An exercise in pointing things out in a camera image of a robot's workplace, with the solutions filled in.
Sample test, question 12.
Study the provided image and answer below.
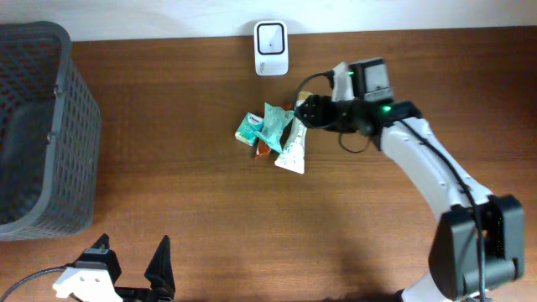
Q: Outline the teal plastic pouch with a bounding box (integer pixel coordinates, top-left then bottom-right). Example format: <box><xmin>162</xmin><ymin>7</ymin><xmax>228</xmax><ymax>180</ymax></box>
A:
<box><xmin>254</xmin><ymin>103</ymin><xmax>295</xmax><ymax>153</ymax></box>

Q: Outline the white bamboo print tube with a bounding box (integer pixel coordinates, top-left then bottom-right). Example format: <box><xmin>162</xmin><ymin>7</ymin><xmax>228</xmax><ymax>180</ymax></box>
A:
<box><xmin>274</xmin><ymin>114</ymin><xmax>308</xmax><ymax>174</ymax></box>

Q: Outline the orange brown snack wrapper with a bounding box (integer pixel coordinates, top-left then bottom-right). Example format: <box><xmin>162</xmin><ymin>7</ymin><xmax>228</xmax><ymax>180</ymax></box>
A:
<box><xmin>255</xmin><ymin>102</ymin><xmax>293</xmax><ymax>159</ymax></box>

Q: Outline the green tissue pack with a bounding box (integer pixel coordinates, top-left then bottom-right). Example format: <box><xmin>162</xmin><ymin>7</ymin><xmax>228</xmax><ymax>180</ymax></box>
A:
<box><xmin>235</xmin><ymin>112</ymin><xmax>263</xmax><ymax>146</ymax></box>

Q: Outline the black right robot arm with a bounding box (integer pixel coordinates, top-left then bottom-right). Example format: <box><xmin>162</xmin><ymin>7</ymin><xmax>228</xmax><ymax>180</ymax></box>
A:
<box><xmin>295</xmin><ymin>58</ymin><xmax>524</xmax><ymax>301</ymax></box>

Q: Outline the white barcode scanner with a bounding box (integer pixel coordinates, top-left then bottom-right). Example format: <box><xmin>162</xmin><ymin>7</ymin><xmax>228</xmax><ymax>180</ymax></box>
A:
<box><xmin>253</xmin><ymin>20</ymin><xmax>289</xmax><ymax>76</ymax></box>

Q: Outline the dark grey plastic basket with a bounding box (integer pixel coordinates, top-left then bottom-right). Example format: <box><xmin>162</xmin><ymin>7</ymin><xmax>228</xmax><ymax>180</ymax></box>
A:
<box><xmin>1</xmin><ymin>21</ymin><xmax>102</xmax><ymax>242</ymax></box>

